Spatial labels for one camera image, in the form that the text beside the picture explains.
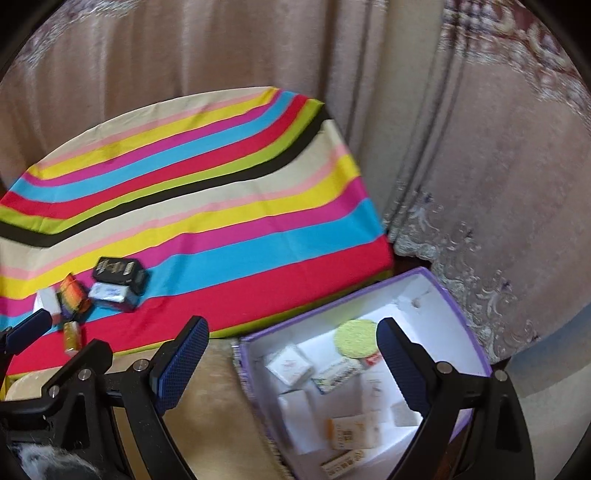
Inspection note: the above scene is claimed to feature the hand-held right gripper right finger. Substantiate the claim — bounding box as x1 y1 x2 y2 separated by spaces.
375 316 532 480

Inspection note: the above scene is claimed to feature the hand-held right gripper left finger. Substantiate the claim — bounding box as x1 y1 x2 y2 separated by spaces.
76 315 211 480

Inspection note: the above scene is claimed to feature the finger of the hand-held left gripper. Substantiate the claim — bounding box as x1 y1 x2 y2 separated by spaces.
0 308 52 365
41 339 114 402

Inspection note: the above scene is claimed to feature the gold and white box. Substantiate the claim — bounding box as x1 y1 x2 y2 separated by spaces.
62 320 88 356

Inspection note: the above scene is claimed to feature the small white box black mark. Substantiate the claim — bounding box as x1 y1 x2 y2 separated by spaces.
36 290 64 326

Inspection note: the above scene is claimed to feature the green sponge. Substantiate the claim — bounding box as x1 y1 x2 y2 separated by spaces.
334 318 380 360

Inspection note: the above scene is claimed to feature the rainbow striped box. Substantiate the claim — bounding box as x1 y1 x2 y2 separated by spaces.
57 272 92 322

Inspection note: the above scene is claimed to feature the white and teal box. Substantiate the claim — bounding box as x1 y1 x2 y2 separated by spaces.
88 281 140 313

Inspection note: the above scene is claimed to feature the white and blue box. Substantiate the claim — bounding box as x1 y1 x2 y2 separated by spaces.
311 357 366 394

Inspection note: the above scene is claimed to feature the purple cardboard box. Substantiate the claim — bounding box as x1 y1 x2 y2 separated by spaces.
238 267 494 480

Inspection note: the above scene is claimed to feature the black box gold print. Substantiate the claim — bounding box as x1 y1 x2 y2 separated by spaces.
91 256 149 296

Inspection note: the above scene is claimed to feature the white box pink print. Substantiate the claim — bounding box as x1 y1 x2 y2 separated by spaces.
265 345 315 387

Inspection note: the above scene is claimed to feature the white foam block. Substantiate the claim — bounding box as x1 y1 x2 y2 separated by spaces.
277 389 326 455

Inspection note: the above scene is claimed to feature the white box orange edge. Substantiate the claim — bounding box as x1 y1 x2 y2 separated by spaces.
321 453 368 478

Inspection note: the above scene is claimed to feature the beige velvet cushion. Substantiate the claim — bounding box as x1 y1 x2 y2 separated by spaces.
4 339 296 480

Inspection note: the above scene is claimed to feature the colourful striped tablecloth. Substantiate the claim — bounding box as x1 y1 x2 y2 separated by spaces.
0 85 395 384

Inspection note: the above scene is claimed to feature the plain pink beige curtain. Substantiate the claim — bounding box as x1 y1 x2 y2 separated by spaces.
0 0 444 232

